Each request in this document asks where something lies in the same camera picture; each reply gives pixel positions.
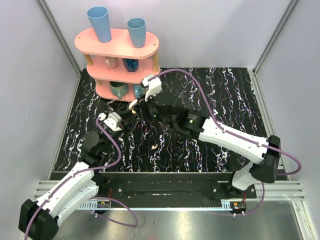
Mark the tall blue cup left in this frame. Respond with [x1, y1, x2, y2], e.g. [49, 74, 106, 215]
[87, 6, 112, 43]

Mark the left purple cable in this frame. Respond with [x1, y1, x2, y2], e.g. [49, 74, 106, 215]
[23, 113, 140, 240]

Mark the purple cable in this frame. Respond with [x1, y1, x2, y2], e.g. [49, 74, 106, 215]
[147, 68, 302, 217]
[23, 113, 140, 240]

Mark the blue cup right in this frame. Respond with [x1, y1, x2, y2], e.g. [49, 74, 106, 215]
[127, 17, 147, 48]

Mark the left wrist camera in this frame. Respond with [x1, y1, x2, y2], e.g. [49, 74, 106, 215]
[103, 112, 122, 132]

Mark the white earbuds charging case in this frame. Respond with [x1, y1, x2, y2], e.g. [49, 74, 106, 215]
[128, 99, 140, 115]

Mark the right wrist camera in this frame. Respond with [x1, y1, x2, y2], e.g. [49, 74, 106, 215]
[140, 74, 162, 102]

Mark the pink three-tier shelf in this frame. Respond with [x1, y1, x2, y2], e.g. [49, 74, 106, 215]
[74, 28, 160, 102]

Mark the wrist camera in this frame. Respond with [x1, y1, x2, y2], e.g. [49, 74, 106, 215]
[140, 74, 162, 102]
[103, 112, 122, 132]

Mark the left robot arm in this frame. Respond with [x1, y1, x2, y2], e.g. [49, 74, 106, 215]
[18, 110, 134, 240]

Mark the pink mug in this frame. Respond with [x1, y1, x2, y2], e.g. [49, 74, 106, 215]
[105, 56, 119, 69]

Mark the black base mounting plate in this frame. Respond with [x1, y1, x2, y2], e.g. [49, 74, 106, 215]
[102, 172, 257, 209]

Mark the green ceramic mug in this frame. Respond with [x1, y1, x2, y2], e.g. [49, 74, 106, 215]
[109, 81, 129, 100]

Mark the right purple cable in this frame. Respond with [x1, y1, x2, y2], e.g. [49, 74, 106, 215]
[147, 68, 302, 217]

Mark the dark blue mug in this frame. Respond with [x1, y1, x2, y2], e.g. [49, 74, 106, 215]
[122, 58, 139, 73]

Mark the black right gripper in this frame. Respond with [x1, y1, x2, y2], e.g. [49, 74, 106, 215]
[131, 88, 176, 129]

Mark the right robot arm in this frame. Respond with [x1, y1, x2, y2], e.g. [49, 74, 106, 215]
[136, 98, 281, 199]

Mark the blue butterfly mug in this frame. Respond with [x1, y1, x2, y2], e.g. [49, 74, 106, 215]
[133, 84, 144, 99]

